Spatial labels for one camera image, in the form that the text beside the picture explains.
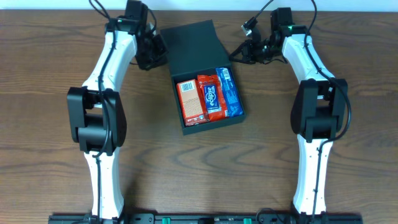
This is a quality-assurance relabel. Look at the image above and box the black box with lid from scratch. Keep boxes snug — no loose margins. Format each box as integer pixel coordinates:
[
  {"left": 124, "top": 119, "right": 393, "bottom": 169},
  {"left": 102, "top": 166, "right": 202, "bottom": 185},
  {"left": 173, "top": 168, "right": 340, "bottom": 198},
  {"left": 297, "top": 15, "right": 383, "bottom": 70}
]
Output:
[{"left": 160, "top": 20, "right": 246, "bottom": 135}]

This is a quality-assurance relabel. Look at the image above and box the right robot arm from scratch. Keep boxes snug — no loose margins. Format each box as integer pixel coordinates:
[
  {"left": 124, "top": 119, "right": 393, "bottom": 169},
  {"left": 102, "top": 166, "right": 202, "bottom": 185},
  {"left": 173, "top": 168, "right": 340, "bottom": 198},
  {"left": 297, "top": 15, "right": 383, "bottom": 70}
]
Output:
[{"left": 229, "top": 7, "right": 351, "bottom": 220}]

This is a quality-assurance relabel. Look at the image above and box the blue Oreo cookie pack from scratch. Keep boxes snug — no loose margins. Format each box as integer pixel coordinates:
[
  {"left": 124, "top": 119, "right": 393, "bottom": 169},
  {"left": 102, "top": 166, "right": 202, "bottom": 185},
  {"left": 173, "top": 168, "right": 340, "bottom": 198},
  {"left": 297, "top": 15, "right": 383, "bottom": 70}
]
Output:
[{"left": 215, "top": 68, "right": 243, "bottom": 117}]

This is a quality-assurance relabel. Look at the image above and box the blue Eclipse mint pack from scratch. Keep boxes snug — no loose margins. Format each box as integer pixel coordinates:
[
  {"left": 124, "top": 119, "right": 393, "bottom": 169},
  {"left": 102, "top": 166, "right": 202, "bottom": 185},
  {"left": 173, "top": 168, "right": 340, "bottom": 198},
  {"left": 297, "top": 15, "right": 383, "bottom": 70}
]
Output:
[{"left": 203, "top": 83, "right": 221, "bottom": 114}]

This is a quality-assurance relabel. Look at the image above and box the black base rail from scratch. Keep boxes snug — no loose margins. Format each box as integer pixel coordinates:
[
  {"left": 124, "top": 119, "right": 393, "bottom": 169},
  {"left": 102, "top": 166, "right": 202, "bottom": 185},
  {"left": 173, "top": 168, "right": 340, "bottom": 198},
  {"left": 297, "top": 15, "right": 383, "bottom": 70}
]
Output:
[{"left": 48, "top": 213, "right": 364, "bottom": 224}]

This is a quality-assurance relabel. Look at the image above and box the red Hacks candy bag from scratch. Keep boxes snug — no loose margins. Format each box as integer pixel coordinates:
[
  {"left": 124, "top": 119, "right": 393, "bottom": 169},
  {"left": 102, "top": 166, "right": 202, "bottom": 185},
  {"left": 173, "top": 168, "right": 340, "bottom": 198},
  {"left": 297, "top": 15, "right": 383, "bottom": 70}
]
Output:
[{"left": 197, "top": 75, "right": 228, "bottom": 122}]

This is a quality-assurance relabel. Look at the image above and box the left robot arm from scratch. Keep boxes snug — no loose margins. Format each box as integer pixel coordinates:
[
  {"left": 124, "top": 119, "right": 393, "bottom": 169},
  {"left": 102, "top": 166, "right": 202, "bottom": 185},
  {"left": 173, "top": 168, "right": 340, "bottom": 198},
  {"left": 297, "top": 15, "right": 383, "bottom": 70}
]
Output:
[{"left": 67, "top": 19, "right": 160, "bottom": 223}]

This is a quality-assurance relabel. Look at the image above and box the orange-red snack box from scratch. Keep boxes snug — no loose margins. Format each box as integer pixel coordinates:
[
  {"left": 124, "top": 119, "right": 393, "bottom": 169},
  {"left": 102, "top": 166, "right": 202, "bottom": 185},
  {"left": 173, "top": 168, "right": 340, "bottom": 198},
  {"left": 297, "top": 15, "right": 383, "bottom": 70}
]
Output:
[{"left": 177, "top": 79, "right": 210, "bottom": 126}]

